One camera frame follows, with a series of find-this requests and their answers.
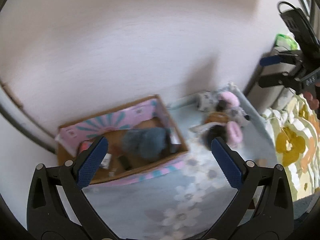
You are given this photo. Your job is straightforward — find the green wet wipes pack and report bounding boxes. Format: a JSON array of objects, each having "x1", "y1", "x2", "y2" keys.
[{"x1": 273, "y1": 34, "x2": 299, "y2": 50}]

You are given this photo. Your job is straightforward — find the grey blue fuzzy sock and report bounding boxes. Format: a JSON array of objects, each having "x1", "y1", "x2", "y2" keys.
[{"x1": 121, "y1": 127, "x2": 168, "y2": 162}]

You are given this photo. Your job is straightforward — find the floral yellow green blanket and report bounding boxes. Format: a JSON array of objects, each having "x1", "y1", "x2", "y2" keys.
[{"x1": 261, "y1": 95, "x2": 319, "y2": 201}]

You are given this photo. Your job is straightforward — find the cardboard box pink flaps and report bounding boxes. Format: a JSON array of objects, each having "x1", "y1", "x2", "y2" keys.
[{"x1": 55, "y1": 95, "x2": 188, "y2": 184}]

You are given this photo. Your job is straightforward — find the pink fuzzy sock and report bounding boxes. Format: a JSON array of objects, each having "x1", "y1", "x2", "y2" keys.
[
  {"x1": 218, "y1": 91, "x2": 240, "y2": 108},
  {"x1": 226, "y1": 121, "x2": 243, "y2": 147}
]

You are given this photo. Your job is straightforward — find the brown plush slipper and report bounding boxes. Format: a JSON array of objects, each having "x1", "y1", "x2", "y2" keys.
[{"x1": 189, "y1": 112, "x2": 229, "y2": 133}]

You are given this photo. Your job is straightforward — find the black fuzzy sock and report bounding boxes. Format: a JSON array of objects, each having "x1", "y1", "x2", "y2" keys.
[{"x1": 203, "y1": 125, "x2": 227, "y2": 150}]

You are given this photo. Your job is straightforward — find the white patterned sock roll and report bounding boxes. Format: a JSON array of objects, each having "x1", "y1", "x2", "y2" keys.
[{"x1": 196, "y1": 91, "x2": 214, "y2": 112}]

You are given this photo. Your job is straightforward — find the person right hand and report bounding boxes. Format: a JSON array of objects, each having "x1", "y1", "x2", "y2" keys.
[{"x1": 303, "y1": 84, "x2": 319, "y2": 111}]

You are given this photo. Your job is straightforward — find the floral white tissue pack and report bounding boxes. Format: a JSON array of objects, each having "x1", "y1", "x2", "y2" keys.
[{"x1": 99, "y1": 153, "x2": 112, "y2": 170}]

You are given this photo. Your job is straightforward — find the grey sofa cushion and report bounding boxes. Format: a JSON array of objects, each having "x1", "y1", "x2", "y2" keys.
[{"x1": 245, "y1": 47, "x2": 302, "y2": 114}]

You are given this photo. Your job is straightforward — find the floral light blue cloth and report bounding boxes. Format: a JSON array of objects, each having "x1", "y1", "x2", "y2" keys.
[{"x1": 82, "y1": 82, "x2": 278, "y2": 240}]

